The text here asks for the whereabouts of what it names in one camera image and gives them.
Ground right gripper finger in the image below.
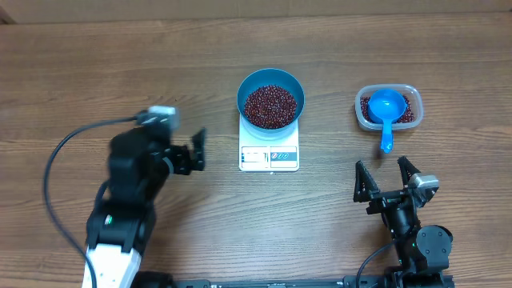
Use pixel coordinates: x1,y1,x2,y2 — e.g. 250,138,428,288
353,161,379,202
397,156,420,186

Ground blue plastic measuring scoop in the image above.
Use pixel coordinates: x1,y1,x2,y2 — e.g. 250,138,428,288
368,90,408,154

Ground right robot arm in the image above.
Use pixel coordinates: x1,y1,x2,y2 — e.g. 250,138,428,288
344,156,454,288

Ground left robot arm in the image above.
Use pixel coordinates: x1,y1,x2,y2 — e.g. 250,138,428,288
82,126,206,287

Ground white digital kitchen scale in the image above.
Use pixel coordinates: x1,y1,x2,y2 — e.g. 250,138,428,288
238,116,300,173

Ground red beans in bowl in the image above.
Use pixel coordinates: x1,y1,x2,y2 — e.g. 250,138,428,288
243,85,298,130

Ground blue metal bowl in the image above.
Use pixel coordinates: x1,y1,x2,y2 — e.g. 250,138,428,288
237,68,306,122

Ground clear plastic food container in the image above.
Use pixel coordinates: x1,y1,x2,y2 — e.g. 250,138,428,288
354,84,424,132

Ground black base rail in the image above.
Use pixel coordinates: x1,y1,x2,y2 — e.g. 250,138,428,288
171,274,387,288

